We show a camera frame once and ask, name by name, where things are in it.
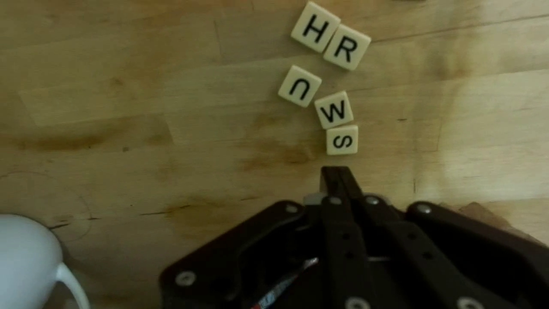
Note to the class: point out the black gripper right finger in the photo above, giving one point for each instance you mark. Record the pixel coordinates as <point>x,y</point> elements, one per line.
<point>459,263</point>

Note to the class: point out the letter tile R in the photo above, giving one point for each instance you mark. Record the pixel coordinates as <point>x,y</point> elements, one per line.
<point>347,48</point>

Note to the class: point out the letter tile S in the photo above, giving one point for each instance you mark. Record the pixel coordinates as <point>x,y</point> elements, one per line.
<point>342,139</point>

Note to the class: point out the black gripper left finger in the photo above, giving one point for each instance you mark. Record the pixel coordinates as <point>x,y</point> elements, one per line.
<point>351,223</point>

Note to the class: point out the letter tile U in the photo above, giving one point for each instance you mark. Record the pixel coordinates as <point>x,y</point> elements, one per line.
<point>299,86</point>

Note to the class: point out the letter tile W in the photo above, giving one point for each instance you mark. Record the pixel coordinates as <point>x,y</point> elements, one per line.
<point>333,110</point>

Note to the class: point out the letter tile H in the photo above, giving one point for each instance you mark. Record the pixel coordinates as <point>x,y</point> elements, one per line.
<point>315,26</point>

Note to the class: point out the white mug on table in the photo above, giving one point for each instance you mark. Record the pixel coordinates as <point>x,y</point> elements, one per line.
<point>32,263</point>

